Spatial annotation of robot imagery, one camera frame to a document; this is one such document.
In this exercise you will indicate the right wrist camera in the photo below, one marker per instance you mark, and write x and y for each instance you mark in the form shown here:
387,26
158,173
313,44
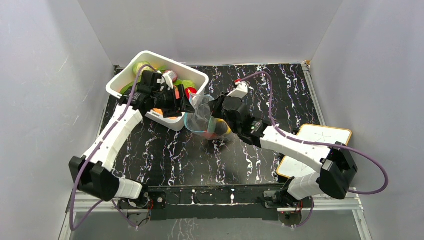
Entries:
240,89

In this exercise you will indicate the yellow mango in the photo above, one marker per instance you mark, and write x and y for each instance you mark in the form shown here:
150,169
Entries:
222,129

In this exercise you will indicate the long green leaf vegetable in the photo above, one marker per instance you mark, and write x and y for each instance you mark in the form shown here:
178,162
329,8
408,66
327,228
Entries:
161,70

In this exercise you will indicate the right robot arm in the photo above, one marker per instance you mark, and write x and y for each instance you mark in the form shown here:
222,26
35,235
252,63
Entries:
337,172

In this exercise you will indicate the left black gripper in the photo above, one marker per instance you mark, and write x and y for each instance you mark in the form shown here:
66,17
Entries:
174,111

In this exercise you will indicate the light green cabbage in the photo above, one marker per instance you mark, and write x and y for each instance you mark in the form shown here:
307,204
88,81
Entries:
186,83

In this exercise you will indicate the red tomato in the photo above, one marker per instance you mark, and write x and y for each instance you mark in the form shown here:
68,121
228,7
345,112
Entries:
190,91

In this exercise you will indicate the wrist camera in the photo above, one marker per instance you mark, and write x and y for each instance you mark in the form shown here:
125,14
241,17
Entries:
165,81
240,89

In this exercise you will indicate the white plastic bin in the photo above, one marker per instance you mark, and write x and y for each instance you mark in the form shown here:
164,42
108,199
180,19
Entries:
183,72

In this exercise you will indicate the white board wooden frame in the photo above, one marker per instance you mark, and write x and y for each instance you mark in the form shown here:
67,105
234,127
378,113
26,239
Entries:
300,160

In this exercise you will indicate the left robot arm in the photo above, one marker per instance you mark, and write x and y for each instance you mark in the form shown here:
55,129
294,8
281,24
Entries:
92,172

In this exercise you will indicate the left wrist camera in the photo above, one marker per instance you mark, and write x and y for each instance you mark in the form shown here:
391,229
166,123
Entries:
165,81

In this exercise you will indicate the clear zip top bag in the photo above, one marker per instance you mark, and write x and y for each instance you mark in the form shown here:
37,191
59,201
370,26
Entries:
199,121

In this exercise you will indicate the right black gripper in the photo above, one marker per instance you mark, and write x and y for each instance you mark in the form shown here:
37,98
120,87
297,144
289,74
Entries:
216,108

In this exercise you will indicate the pink onion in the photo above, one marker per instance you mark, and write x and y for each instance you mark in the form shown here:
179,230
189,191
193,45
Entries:
173,75

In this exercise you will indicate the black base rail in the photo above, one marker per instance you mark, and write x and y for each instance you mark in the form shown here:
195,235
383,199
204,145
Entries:
268,202

